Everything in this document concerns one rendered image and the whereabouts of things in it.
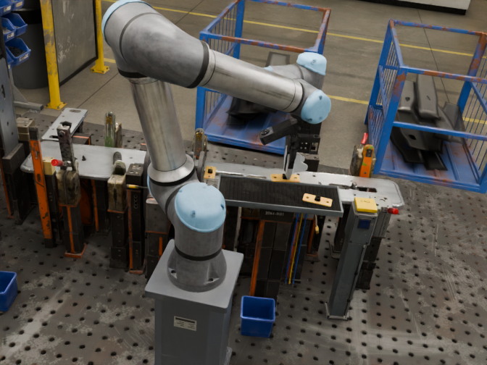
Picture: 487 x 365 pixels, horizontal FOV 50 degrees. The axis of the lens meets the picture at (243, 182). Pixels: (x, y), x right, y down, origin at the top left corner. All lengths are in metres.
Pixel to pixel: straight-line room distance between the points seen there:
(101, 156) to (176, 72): 1.06
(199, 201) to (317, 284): 0.87
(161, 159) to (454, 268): 1.38
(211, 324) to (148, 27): 0.73
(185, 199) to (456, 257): 1.39
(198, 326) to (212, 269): 0.16
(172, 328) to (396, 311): 0.88
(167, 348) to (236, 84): 0.73
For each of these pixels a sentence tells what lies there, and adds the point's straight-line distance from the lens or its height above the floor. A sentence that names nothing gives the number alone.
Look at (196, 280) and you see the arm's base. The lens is 1.27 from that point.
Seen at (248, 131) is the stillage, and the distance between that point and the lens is 4.08.
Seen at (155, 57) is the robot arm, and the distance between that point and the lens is 0.99.
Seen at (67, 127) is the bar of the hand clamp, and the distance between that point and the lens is 1.76.
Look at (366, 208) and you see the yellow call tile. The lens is 1.57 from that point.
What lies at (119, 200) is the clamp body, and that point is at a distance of 1.77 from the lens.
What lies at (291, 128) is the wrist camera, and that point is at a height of 1.39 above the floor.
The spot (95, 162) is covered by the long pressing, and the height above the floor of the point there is 1.00.
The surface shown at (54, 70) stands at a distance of 4.65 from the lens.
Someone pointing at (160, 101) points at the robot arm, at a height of 1.54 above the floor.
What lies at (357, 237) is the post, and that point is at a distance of 1.63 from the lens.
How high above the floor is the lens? 2.01
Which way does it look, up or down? 33 degrees down
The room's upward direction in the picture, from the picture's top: 6 degrees clockwise
